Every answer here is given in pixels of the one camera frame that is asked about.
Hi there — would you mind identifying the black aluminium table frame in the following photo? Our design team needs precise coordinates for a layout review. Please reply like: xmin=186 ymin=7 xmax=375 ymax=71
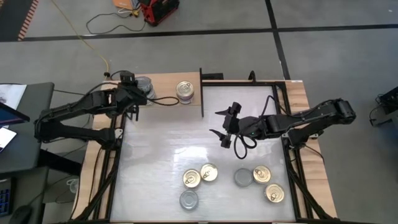
xmin=67 ymin=79 xmax=340 ymax=224

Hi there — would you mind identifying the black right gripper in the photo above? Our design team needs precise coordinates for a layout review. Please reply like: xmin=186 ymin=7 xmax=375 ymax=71
xmin=208 ymin=101 xmax=269 ymax=149

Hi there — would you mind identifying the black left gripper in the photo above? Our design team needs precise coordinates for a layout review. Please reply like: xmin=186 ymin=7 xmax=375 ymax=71
xmin=108 ymin=82 xmax=148 ymax=122

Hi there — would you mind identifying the red and black case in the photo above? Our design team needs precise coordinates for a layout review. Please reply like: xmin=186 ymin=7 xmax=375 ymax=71
xmin=139 ymin=0 xmax=180 ymax=27

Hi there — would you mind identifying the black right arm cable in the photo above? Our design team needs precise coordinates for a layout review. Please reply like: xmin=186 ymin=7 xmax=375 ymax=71
xmin=232 ymin=95 xmax=275 ymax=160

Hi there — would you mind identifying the green label tuna can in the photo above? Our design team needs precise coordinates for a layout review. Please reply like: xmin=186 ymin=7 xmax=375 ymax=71
xmin=179 ymin=189 xmax=200 ymax=211
xmin=136 ymin=75 xmax=155 ymax=96
xmin=233 ymin=167 xmax=254 ymax=188
xmin=138 ymin=90 xmax=156 ymax=103
xmin=139 ymin=95 xmax=157 ymax=107

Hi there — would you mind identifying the black floor tape line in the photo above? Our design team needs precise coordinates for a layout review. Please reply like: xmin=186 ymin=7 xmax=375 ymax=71
xmin=264 ymin=0 xmax=292 ymax=80
xmin=23 ymin=24 xmax=398 ymax=42

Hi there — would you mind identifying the dark laptop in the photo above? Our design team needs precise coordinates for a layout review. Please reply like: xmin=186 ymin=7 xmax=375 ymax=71
xmin=0 ymin=101 xmax=31 ymax=127

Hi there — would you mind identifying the clear plastic cup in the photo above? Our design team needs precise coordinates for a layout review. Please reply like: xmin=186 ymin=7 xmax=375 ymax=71
xmin=66 ymin=177 xmax=80 ymax=194

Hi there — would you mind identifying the white paper sheet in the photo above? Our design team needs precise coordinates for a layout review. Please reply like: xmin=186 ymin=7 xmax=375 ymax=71
xmin=0 ymin=83 xmax=27 ymax=110

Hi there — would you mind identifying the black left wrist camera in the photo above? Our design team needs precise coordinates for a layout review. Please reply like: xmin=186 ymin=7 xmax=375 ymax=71
xmin=119 ymin=70 xmax=136 ymax=85

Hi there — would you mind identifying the grey side table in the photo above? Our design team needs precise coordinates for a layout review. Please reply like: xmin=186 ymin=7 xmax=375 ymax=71
xmin=0 ymin=166 xmax=50 ymax=224

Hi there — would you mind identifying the orange flat box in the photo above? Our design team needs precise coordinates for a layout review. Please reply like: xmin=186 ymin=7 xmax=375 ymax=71
xmin=112 ymin=0 xmax=141 ymax=12

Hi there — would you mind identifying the wooden shelf with black frame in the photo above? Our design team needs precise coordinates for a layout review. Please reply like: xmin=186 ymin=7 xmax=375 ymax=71
xmin=121 ymin=67 xmax=224 ymax=118

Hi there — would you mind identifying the black floor mat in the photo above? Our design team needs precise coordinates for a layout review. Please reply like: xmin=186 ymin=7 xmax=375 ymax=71
xmin=0 ymin=0 xmax=34 ymax=43

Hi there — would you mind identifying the yellow floor cable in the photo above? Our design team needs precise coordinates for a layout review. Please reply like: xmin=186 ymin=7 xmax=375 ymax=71
xmin=51 ymin=0 xmax=110 ymax=73

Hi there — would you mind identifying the orange striped floor tape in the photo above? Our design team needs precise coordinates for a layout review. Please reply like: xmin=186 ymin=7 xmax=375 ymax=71
xmin=17 ymin=0 xmax=40 ymax=41

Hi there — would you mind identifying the black power cable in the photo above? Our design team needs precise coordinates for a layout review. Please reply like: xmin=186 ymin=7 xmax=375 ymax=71
xmin=103 ymin=70 xmax=125 ymax=81

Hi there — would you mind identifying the black floor cable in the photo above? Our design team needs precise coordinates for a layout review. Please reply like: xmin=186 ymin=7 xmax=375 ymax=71
xmin=85 ymin=11 xmax=147 ymax=35

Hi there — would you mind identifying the dark keyboard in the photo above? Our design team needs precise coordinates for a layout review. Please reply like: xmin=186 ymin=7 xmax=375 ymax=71
xmin=0 ymin=177 xmax=12 ymax=218

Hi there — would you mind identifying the grey desk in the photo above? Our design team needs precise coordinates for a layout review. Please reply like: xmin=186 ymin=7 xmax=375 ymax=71
xmin=0 ymin=82 xmax=55 ymax=175

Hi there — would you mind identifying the black floor equipment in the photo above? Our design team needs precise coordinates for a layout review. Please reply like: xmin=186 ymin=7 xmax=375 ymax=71
xmin=369 ymin=86 xmax=398 ymax=127

